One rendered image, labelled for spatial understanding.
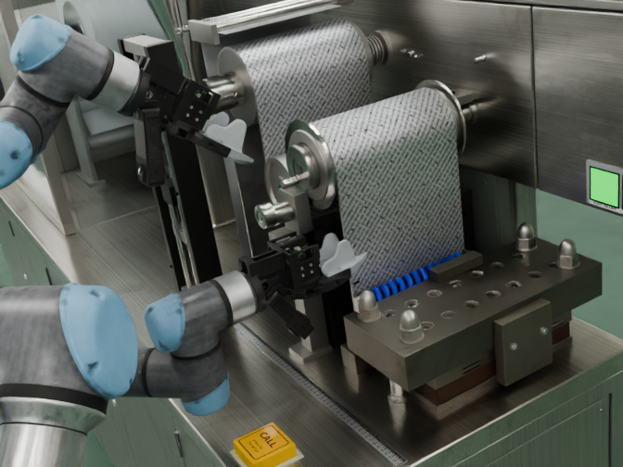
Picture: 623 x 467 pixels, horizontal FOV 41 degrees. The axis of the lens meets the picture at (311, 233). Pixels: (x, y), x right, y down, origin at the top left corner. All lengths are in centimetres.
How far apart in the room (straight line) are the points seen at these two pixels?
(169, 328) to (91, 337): 35
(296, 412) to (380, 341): 20
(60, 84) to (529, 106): 72
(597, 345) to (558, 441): 17
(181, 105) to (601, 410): 83
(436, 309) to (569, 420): 29
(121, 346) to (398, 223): 61
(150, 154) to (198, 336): 27
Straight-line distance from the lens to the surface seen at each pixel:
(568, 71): 130
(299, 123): 130
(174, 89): 118
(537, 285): 135
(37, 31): 110
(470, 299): 132
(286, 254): 123
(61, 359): 85
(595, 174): 130
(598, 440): 150
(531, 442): 137
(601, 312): 331
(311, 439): 128
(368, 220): 132
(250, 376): 144
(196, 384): 124
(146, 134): 117
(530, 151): 140
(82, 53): 112
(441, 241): 143
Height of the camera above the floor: 168
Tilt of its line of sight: 24 degrees down
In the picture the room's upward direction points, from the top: 9 degrees counter-clockwise
